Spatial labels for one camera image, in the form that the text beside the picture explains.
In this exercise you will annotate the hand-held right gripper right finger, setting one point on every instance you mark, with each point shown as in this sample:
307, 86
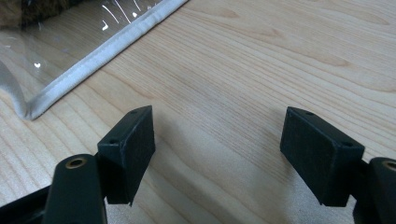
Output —
320, 155

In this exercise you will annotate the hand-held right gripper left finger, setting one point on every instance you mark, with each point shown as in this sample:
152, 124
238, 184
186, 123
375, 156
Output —
129, 155

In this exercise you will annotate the transparent bag with white trim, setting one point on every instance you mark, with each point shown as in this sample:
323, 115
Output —
77, 49

